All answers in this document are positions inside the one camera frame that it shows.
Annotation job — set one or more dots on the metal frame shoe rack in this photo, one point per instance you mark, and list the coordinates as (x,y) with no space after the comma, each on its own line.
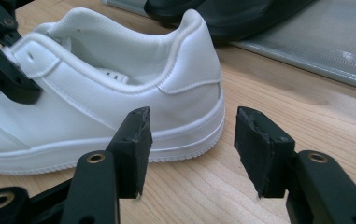
(322,37)

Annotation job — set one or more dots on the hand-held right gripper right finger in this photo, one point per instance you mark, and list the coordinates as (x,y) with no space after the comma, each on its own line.
(266,155)

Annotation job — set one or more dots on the white sneaker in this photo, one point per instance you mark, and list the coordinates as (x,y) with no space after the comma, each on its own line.
(104,102)

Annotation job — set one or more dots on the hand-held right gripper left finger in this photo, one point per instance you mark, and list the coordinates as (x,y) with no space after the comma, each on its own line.
(129,155)

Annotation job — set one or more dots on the black flip-flop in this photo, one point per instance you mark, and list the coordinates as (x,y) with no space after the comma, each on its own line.
(244,21)
(166,11)

